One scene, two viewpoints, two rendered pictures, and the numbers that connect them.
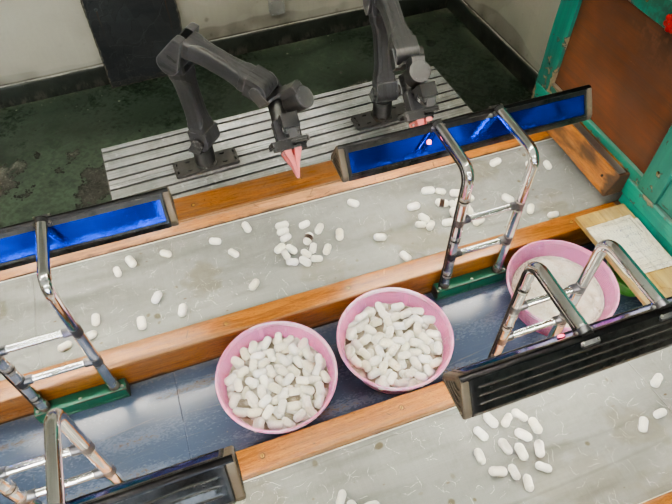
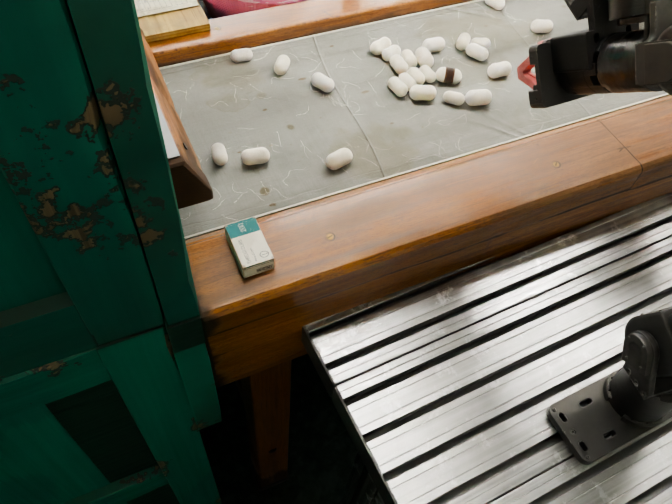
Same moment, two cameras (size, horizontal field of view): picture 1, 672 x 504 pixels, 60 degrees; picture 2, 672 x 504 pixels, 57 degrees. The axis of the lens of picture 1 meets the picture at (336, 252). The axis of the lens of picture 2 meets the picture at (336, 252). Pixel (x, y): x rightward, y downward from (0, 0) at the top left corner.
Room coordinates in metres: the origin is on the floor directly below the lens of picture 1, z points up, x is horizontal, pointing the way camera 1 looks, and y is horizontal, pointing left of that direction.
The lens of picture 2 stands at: (1.80, -0.57, 1.32)
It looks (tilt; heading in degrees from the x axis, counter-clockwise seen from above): 55 degrees down; 168
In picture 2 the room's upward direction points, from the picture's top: 7 degrees clockwise
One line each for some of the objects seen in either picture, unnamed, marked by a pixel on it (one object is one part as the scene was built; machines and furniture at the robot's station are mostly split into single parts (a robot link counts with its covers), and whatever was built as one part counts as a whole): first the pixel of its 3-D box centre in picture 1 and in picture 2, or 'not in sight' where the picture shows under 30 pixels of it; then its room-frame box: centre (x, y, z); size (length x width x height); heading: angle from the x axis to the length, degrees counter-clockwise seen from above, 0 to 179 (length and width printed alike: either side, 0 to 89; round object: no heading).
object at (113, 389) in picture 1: (46, 324); not in sight; (0.64, 0.60, 0.90); 0.20 x 0.19 x 0.45; 109
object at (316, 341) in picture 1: (278, 382); not in sight; (0.59, 0.13, 0.72); 0.27 x 0.27 x 0.10
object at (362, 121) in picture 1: (382, 107); (647, 387); (1.57, -0.16, 0.71); 0.20 x 0.07 x 0.08; 111
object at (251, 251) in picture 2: not in sight; (249, 246); (1.41, -0.58, 0.78); 0.06 x 0.04 x 0.02; 19
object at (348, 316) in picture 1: (393, 345); not in sight; (0.68, -0.13, 0.72); 0.27 x 0.27 x 0.10
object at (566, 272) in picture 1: (555, 295); not in sight; (0.82, -0.55, 0.71); 0.22 x 0.22 x 0.06
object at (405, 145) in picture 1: (467, 127); not in sight; (1.03, -0.30, 1.08); 0.62 x 0.08 x 0.07; 109
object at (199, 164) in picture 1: (204, 154); not in sight; (1.36, 0.40, 0.71); 0.20 x 0.07 x 0.08; 111
